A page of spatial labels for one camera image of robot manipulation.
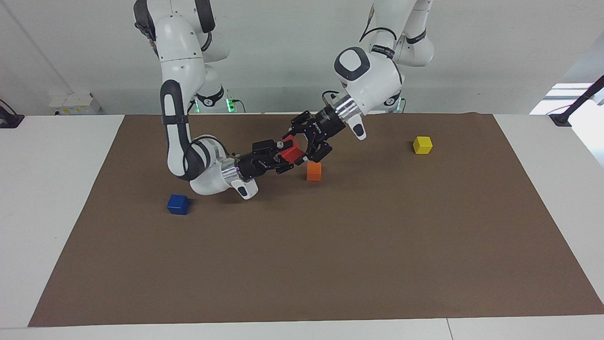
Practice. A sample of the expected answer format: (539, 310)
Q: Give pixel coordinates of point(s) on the red cube block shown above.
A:
(291, 153)

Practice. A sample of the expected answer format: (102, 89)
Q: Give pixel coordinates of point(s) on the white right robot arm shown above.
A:
(179, 56)

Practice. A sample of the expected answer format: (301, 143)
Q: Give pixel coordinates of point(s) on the orange cube block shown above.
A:
(314, 173)

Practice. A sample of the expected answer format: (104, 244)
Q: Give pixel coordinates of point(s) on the yellow cube block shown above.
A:
(422, 145)

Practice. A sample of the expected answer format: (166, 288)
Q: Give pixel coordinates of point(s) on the black table clamp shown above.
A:
(9, 120)

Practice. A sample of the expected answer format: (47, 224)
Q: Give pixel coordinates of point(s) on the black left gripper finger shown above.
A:
(303, 123)
(318, 150)

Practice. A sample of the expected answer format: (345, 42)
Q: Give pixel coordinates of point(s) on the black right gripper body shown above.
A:
(252, 166)

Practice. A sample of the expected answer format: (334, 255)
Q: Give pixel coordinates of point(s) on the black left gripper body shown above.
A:
(326, 123)

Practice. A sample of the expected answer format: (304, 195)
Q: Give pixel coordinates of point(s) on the black stand pole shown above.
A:
(578, 101)

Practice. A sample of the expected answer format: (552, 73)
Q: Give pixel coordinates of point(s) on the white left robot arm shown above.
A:
(373, 75)

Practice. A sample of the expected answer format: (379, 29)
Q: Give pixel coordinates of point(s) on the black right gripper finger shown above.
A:
(281, 166)
(269, 147)

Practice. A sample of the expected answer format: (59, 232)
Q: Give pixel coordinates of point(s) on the brown table mat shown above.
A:
(302, 255)

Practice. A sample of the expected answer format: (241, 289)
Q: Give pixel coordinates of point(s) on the blue cube block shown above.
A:
(178, 205)

